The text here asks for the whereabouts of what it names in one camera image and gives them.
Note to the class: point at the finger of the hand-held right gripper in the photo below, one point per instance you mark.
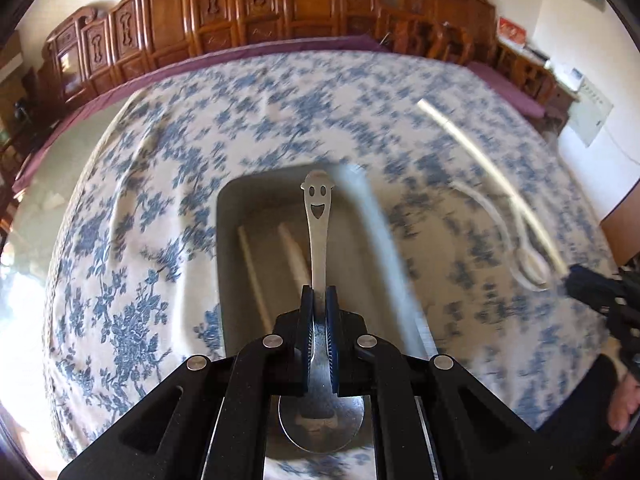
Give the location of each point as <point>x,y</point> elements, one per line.
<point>590,285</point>

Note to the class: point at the wooden side table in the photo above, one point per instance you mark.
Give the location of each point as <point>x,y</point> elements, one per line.
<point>560,97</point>

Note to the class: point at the white panel cover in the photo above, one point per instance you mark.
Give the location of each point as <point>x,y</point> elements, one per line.
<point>592,112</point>

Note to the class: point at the red card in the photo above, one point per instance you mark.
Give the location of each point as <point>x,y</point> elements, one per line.
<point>512,31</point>

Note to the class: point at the carved wooden headboard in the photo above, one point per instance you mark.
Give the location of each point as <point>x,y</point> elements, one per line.
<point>200,10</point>

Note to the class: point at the person's dark clothing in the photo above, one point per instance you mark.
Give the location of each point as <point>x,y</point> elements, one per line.
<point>575,420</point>

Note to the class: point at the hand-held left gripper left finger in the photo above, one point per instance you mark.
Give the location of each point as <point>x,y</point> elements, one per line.
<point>305,320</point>

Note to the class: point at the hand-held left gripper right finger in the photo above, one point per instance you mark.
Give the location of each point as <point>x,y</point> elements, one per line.
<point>332,325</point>

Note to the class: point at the person's right hand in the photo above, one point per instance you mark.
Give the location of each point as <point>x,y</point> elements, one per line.
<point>625,405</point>

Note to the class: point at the carved wooden armchair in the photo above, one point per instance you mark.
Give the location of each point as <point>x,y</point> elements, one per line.
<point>440,10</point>

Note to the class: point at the white ceramic spoon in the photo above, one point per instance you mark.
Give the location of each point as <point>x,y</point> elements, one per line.
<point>532,266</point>

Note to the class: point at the white boxes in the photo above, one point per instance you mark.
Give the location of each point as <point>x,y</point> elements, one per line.
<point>574,79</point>

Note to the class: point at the purple armchair cushion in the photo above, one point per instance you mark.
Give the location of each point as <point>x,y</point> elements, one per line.
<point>510,90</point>

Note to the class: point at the rectangular metal tray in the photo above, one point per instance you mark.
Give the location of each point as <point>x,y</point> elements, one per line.
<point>260,200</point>

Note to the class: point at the brown wooden board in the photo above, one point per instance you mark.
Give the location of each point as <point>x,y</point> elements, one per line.
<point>625,210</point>

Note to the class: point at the smiley face metal spoon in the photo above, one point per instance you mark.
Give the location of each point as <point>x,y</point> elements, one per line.
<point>316,220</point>

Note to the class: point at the blue floral tablecloth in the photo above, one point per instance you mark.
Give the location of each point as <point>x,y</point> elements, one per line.
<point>175,135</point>

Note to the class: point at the pale chopstick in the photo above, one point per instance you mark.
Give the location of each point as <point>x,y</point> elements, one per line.
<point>292,255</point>
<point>252,280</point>

